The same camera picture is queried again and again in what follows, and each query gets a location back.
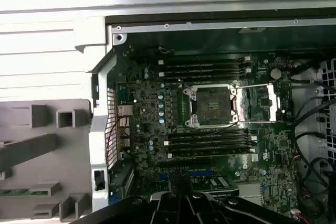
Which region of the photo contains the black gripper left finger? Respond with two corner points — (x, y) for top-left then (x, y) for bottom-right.
(76, 191), (182, 224)

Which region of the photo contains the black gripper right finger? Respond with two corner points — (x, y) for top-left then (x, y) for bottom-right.
(183, 193), (300, 224)

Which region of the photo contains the metal socket cover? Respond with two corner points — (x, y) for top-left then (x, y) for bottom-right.
(230, 82), (280, 124)

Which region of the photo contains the CPU socket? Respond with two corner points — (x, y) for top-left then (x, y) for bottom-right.
(183, 83), (238, 129)

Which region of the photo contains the black expansion slot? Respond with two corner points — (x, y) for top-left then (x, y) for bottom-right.
(157, 159), (212, 169)

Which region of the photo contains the silver heat sink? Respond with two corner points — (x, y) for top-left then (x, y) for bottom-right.
(237, 183), (263, 205)

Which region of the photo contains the black RAM slot row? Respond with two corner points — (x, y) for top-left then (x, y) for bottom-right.
(164, 129), (258, 158)
(157, 56), (253, 80)

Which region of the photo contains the green motherboard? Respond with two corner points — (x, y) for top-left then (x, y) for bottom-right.
(115, 48), (300, 224)

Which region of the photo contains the black open PC case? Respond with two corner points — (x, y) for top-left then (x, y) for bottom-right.
(73, 15), (336, 224)

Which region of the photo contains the grey parts rack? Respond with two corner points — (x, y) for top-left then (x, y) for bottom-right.
(0, 99), (92, 221)

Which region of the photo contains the green RAM stick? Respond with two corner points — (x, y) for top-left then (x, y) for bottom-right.
(0, 189), (30, 197)

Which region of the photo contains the perforated metal drive cage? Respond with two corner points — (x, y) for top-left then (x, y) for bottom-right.
(316, 57), (336, 156)

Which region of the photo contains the black cable bundle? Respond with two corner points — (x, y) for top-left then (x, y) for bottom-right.
(291, 77), (336, 224)

